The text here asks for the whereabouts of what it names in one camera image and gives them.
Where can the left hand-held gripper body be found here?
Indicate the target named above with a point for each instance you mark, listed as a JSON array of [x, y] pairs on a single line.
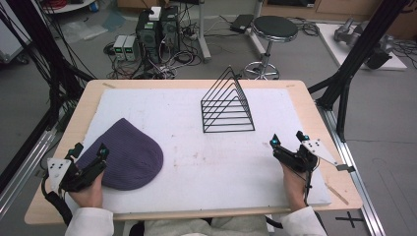
[[82, 178]]

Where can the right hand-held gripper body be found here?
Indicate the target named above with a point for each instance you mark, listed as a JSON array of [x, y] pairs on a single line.
[[300, 161]]

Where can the purple knit beanie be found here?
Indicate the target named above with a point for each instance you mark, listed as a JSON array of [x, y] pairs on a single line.
[[131, 157]]

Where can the person's left hand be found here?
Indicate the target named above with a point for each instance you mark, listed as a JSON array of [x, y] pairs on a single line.
[[88, 193]]

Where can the person's right hand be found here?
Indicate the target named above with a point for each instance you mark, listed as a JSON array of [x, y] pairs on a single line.
[[293, 187]]

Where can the thin wooden strip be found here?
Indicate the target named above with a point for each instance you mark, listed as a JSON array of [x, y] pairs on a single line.
[[337, 194]]

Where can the white foam mat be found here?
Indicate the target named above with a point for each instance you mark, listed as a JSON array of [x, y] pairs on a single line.
[[203, 164]]

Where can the white floor platform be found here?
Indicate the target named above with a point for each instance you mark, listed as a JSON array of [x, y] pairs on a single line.
[[334, 46]]

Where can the grey bench power supply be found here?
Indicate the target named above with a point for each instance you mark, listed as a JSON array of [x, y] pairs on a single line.
[[131, 48], [119, 47]]

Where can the person's grey clothing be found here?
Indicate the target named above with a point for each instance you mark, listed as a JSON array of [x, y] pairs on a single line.
[[209, 227]]

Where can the black round stool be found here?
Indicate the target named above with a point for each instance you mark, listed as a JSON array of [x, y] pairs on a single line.
[[273, 28]]

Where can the black flat box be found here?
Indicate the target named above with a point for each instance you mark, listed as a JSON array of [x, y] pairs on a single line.
[[242, 23]]

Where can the black computer tower green label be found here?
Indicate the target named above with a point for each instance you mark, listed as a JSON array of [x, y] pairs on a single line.
[[148, 36]]

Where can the white desk leg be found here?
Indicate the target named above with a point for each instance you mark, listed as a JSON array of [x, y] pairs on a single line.
[[204, 32]]

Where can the small white box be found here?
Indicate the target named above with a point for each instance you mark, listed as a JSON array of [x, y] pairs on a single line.
[[155, 13]]

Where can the aluminium rail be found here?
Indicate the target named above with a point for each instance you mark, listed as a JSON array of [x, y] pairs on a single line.
[[23, 173], [350, 157]]

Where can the black metal frame stand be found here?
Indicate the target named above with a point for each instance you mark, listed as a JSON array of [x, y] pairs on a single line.
[[360, 52], [49, 49]]

